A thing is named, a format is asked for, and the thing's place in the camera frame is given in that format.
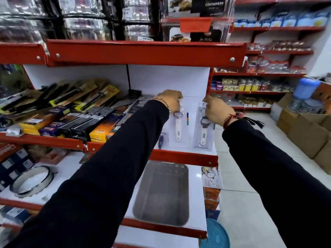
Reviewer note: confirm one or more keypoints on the person's right hand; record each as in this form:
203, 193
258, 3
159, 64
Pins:
219, 113

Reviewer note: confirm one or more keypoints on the person's left hand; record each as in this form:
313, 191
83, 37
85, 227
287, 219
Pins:
169, 98

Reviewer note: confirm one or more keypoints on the person's right fingers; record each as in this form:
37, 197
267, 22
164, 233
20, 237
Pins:
206, 102

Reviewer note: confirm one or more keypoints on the person's left fingers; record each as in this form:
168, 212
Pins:
178, 100

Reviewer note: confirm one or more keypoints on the person's left forearm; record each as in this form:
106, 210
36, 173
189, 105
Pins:
103, 178

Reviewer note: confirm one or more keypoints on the person's right forearm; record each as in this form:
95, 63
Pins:
279, 183

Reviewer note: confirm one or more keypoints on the row of yellow jars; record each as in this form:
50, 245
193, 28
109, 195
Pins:
240, 85

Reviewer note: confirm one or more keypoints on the black label holder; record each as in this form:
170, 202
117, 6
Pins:
134, 93

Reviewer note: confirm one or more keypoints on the red metal shelf unit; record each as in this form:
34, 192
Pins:
144, 52

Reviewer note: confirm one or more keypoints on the clear container with red lid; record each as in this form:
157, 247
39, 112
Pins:
196, 33

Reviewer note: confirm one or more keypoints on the open brown cardboard box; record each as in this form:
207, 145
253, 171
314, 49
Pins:
280, 105

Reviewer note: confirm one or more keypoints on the row of clear red-lid jars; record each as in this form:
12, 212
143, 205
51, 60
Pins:
271, 65

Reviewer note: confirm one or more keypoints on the packaged kitchen gadget card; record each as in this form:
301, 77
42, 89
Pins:
211, 177

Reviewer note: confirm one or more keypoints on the black knife box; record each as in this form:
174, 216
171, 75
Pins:
91, 123
77, 122

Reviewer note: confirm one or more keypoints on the orange box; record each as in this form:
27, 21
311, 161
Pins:
211, 193

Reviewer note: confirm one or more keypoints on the rectangular steel tray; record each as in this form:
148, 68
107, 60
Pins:
161, 193

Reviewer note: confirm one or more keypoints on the clear container with red latch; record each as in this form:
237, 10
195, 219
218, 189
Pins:
197, 6

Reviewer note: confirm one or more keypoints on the clear plastic storage box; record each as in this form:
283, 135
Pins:
305, 105

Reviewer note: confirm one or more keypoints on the blue water jug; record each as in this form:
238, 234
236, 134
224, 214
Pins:
306, 87

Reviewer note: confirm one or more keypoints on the large brown cardboard box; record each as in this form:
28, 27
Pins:
307, 135

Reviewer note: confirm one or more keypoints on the row of blue packets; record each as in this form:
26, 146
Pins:
284, 21

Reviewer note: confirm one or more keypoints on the pile of carded black knives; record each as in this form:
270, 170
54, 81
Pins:
59, 96

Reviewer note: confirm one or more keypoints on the row of wrapped steel pots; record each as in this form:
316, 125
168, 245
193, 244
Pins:
77, 20

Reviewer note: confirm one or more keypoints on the stack of yellow blue boxes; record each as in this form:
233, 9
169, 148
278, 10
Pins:
49, 122

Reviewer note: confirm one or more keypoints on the blue plastic basket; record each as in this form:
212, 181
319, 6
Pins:
216, 235

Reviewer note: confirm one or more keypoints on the stack of dark blue boxes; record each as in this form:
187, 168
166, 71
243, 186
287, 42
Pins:
14, 165

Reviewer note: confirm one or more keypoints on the red wall shelf unit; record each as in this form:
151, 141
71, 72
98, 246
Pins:
271, 51

